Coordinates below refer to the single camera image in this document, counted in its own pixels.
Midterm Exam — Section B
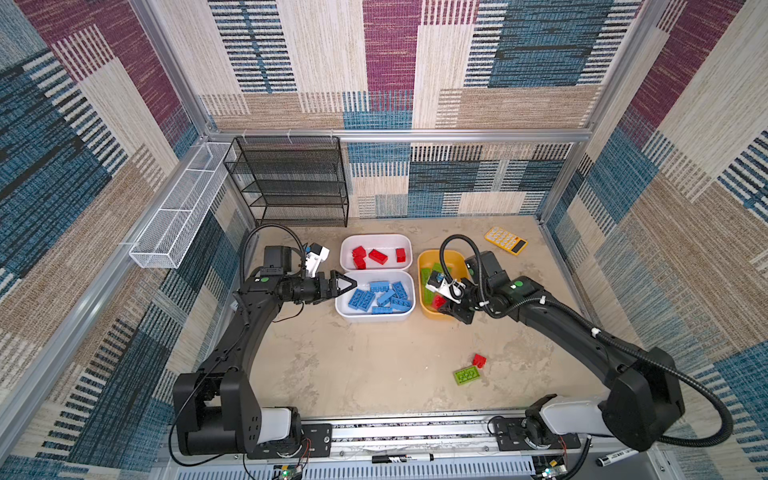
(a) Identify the light blue brick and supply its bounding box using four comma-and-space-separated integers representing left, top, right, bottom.
369, 281, 391, 293
376, 289, 396, 307

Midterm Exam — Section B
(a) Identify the red long brick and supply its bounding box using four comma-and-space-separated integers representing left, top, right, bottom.
368, 249, 389, 265

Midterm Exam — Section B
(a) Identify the red brick small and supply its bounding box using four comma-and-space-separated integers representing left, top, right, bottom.
472, 354, 487, 369

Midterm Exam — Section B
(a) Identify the blue diagonal brick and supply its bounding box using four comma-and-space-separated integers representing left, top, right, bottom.
390, 298, 413, 312

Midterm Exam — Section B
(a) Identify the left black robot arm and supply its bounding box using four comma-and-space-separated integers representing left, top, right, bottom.
172, 246, 357, 457

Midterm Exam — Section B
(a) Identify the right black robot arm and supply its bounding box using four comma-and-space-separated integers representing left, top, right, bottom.
432, 251, 734, 451

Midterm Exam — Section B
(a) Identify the yellow plastic bin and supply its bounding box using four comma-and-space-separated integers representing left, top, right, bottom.
418, 249, 470, 320

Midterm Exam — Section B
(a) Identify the far white plastic bin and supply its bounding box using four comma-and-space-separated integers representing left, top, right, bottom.
340, 234, 413, 271

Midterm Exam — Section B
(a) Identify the white plastic bin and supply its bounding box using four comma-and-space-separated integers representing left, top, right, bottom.
340, 234, 413, 271
335, 270, 416, 323

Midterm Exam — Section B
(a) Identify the near white plastic bin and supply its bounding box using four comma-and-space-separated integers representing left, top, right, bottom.
335, 270, 416, 323

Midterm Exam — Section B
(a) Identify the yellow calculator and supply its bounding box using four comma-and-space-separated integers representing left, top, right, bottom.
484, 227, 528, 256

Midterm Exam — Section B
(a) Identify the black white marker right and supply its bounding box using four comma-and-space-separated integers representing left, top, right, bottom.
595, 448, 638, 467

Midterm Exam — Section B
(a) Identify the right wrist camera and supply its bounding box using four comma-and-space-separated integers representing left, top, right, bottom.
427, 270, 466, 303

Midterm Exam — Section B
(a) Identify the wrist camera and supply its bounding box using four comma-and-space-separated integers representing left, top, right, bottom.
304, 243, 330, 278
427, 270, 466, 303

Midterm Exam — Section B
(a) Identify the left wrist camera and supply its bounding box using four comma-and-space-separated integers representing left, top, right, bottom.
304, 243, 330, 278

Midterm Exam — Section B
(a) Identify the black wire shelf rack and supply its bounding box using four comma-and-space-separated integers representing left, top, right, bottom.
223, 136, 350, 227

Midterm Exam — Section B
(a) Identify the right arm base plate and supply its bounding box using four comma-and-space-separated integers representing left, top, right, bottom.
487, 416, 582, 452

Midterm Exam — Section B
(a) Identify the white wire mesh basket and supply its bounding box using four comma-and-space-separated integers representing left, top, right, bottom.
129, 142, 229, 269

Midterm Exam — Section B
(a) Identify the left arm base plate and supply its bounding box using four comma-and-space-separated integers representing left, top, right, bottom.
246, 423, 333, 460

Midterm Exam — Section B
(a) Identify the black marker on rail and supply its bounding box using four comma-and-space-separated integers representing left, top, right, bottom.
371, 453, 435, 464

